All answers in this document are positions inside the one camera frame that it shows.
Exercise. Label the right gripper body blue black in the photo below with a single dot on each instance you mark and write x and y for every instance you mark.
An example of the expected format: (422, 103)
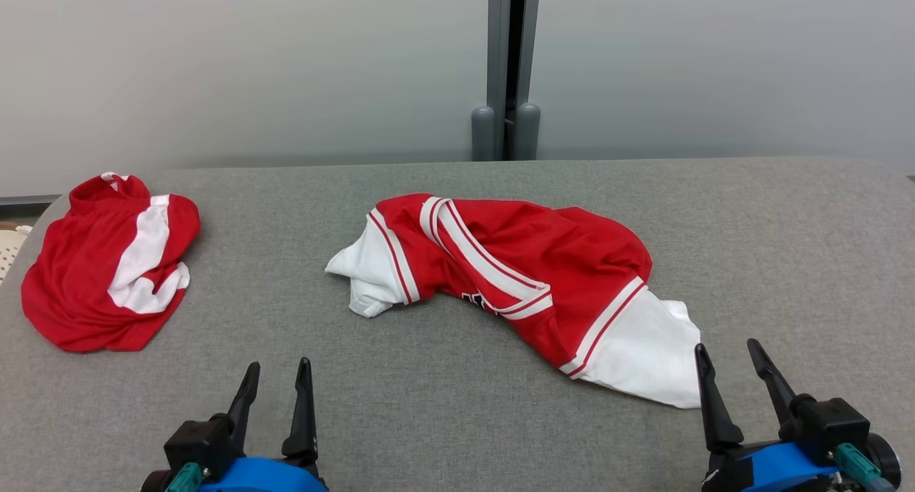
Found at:
(822, 424)

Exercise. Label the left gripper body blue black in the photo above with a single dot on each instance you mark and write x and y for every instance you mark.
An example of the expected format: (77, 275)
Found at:
(268, 478)

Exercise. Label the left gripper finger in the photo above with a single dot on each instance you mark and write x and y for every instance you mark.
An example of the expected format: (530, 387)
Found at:
(303, 420)
(245, 402)

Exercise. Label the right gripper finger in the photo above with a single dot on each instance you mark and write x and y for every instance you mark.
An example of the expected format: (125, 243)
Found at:
(772, 381)
(715, 406)

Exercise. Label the red white baseball jersey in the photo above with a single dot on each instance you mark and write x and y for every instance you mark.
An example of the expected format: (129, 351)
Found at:
(572, 263)

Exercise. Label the red white-striped shorts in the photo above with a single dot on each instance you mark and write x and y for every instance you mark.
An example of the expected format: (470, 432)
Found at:
(71, 292)

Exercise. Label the white perforated laundry basket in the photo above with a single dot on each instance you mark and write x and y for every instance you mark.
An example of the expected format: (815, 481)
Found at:
(10, 245)

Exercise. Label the grey cylindrical post cap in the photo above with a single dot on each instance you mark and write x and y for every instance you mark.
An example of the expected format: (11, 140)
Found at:
(528, 133)
(482, 134)

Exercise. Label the grey metal partition post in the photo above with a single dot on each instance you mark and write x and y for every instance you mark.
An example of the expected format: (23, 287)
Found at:
(499, 41)

